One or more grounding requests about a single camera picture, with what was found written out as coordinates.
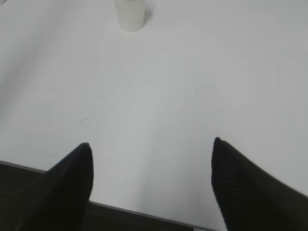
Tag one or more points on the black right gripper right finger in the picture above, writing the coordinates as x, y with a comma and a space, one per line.
249, 198

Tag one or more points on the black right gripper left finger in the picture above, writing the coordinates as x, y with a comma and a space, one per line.
56, 201

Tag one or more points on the white paper cup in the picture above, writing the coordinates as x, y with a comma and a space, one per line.
130, 14

